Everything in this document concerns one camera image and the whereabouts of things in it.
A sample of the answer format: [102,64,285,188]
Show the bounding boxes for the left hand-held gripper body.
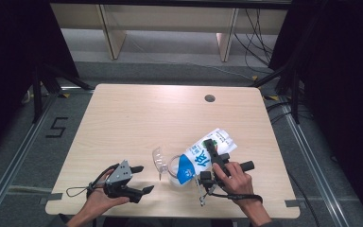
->
[103,159,144,203]

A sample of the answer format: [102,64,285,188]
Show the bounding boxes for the black floor cable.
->
[287,172,321,227]

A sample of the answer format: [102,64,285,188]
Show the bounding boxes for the white cable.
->
[21,89,35,106]

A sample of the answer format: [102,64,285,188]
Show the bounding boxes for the black cable bundle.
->
[233,9,275,75]

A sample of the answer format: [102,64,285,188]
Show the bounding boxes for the black metal stand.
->
[32,62,95,124]
[250,64,313,125]

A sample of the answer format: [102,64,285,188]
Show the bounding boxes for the black curtain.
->
[268,0,363,227]
[0,0,79,162]

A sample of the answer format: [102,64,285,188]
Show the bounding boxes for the grey tape strip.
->
[39,192,63,206]
[285,199,306,209]

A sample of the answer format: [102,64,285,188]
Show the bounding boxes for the person's right hand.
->
[212,161,261,210]

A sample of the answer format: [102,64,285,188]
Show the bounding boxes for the clear plastic cup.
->
[166,154,199,189]

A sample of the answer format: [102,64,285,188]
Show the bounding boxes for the person's left hand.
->
[88,169,130,216]

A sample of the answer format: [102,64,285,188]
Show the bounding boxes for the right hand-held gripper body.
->
[198,152,256,206]

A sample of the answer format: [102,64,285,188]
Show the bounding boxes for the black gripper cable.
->
[212,191,264,203]
[88,163,121,194]

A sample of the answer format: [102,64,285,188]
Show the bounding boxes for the black floor cables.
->
[266,100,315,125]

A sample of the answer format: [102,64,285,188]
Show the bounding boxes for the metal floor rail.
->
[280,97,351,227]
[0,94,60,221]

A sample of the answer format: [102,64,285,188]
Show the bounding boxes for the grey lanyard loop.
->
[65,186,93,199]

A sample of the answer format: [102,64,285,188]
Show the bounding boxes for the white blue milk pouch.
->
[177,128,238,185]

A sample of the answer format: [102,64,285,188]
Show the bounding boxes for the light wooden desk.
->
[50,2,292,62]

